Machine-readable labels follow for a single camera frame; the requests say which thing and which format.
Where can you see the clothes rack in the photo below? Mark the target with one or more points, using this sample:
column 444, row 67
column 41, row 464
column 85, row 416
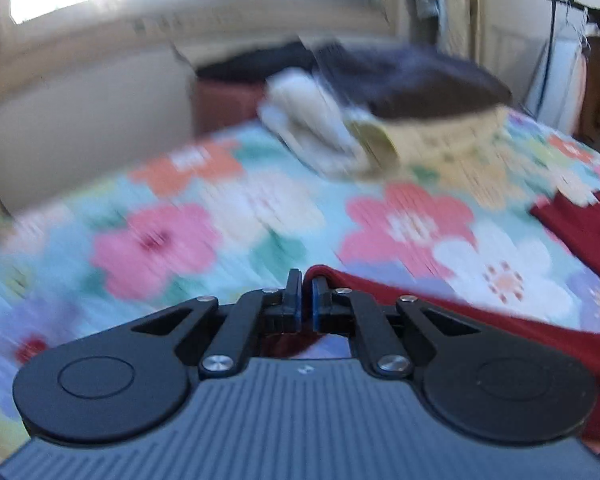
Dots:
column 562, row 45

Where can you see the cardboard box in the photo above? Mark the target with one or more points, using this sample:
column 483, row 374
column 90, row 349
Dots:
column 220, row 90

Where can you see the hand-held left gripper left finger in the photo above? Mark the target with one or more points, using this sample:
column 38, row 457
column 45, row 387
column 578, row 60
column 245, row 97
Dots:
column 294, row 305

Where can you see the dark purple folded garment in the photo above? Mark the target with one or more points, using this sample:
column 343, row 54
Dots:
column 410, row 80

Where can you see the white folded cloth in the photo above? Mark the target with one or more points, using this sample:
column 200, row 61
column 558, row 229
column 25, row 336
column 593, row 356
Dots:
column 315, row 130

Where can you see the black garment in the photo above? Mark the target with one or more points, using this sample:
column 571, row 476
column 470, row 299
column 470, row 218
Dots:
column 260, row 62

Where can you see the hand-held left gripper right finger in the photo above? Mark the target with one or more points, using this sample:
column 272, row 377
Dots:
column 316, row 305

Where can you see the floral printed blanket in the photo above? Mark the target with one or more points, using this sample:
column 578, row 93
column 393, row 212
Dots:
column 190, row 240

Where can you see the pale yellow folded garment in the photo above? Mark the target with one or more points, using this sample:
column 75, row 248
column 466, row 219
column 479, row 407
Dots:
column 430, row 137

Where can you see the beige curtain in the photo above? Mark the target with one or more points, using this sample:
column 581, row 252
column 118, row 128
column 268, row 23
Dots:
column 442, row 0

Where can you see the dark red garment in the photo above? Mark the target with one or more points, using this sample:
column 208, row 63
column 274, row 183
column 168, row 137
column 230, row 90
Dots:
column 525, row 320

